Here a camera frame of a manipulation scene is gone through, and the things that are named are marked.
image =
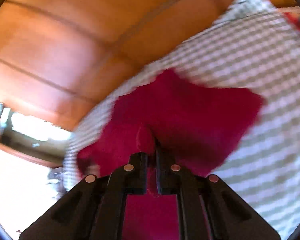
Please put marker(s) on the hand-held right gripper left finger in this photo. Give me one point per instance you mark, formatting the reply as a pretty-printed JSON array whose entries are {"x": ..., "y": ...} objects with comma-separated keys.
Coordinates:
[{"x": 138, "y": 176}]

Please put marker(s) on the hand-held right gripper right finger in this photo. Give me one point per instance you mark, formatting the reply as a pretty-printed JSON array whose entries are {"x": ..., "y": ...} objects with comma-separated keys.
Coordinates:
[{"x": 165, "y": 178}]

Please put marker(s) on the dark red knit garment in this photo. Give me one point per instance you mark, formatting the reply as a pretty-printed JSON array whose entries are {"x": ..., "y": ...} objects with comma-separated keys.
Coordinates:
[{"x": 190, "y": 110}]

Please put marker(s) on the wooden panelled wardrobe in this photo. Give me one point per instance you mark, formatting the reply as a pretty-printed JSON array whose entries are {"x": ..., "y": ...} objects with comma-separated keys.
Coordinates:
[{"x": 65, "y": 55}]

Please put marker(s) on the green white checked bed sheet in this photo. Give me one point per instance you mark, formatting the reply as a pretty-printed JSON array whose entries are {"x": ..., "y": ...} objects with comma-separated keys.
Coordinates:
[{"x": 265, "y": 67}]

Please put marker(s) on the red patterned cloth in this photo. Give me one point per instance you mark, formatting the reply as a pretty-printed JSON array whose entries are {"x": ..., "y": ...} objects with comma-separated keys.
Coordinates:
[{"x": 298, "y": 24}]

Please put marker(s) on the brown wooden frame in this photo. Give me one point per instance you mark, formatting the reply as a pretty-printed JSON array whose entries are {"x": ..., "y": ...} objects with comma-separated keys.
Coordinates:
[{"x": 27, "y": 156}]

